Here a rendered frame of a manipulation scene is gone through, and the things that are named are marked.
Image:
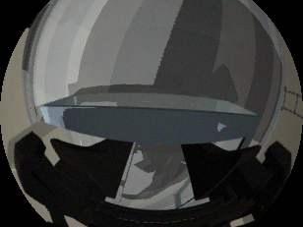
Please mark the clear low corner wall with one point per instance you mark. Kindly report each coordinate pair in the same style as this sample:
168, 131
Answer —
161, 100

